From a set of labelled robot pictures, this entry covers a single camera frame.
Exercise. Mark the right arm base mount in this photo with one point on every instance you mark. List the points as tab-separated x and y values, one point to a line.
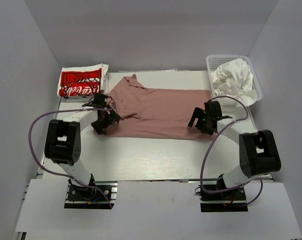
226	202

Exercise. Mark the folded red white t shirt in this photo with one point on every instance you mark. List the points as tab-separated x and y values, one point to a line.
83	82

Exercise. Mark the white crumpled t shirt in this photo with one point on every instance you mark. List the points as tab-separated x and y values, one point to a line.
235	79

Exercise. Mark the pink printed t shirt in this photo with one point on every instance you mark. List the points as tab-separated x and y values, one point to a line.
155	113

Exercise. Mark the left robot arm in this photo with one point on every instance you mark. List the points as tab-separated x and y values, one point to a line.
63	145

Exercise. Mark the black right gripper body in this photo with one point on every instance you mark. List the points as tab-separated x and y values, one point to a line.
203	121

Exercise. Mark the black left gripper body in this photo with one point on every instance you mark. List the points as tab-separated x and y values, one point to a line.
105	117

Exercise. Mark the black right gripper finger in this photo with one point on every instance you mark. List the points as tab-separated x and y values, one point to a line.
198	114
209	130

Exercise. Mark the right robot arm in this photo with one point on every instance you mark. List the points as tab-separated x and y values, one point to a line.
258	152

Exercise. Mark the white perforated plastic basket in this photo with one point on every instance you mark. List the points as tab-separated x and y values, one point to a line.
213	61

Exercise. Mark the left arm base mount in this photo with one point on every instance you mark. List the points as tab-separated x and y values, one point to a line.
79	197

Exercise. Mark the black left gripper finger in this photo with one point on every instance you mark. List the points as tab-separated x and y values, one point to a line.
112	118
100	126

